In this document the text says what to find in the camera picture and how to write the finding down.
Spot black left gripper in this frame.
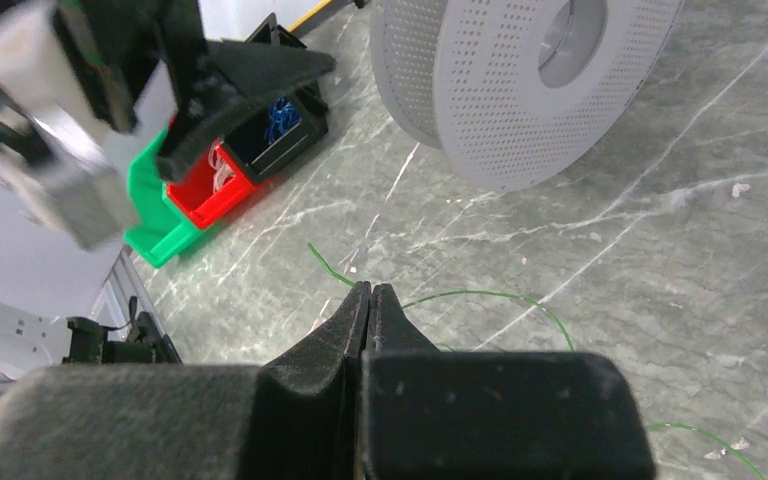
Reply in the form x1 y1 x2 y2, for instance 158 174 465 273
54 0 336 183

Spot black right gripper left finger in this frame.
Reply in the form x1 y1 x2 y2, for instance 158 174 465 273
0 282 371 479

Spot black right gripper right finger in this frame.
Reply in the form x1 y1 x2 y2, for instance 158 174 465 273
362 284 656 479

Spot white perforated filament spool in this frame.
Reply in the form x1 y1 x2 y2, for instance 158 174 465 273
370 0 682 192

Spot black storage bin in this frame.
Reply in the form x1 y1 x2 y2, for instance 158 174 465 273
221 13 331 185

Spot red storage bin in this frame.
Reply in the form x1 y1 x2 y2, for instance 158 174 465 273
163 141 258 230

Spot green storage bin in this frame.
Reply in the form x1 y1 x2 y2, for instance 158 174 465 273
123 129 206 268

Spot blue cable coil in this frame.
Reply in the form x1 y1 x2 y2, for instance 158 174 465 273
264 97 302 146

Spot white cable coil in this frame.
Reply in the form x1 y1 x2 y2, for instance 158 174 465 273
207 146 234 195

